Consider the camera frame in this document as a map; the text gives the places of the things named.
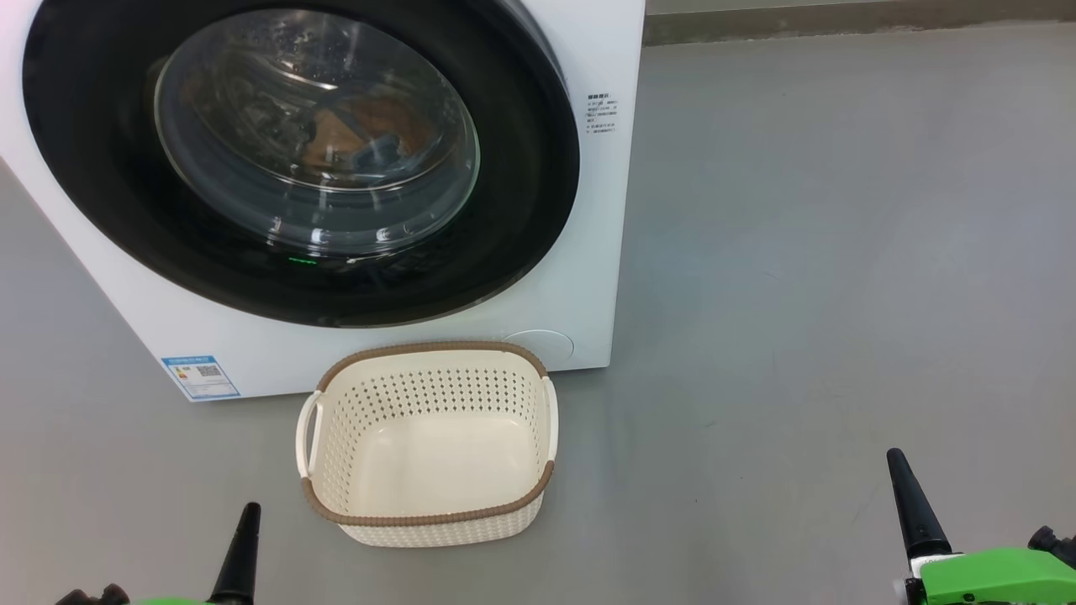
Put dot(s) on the blue energy label sticker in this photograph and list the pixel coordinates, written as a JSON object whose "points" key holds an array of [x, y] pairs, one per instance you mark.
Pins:
{"points": [[202, 378]]}

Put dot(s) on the cream perforated laundry basket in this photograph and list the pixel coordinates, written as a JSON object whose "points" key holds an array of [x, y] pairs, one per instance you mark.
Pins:
{"points": [[429, 462]]}

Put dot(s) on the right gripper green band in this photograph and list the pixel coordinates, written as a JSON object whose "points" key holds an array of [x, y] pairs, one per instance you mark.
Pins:
{"points": [[1000, 576]]}

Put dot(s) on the black round glass washer door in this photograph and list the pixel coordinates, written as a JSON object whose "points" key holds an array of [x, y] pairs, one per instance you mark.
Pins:
{"points": [[521, 185]]}

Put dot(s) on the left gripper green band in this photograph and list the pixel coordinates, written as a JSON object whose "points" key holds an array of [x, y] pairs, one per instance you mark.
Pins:
{"points": [[92, 597]]}

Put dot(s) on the white front-load washing machine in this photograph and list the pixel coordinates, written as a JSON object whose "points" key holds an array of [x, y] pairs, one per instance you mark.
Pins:
{"points": [[588, 252]]}

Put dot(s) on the blue cartoon print garment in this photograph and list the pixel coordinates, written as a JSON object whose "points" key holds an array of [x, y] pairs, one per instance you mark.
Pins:
{"points": [[378, 126]]}

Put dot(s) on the round white filter cover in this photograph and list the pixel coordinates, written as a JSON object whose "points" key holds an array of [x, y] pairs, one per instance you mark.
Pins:
{"points": [[546, 346]]}

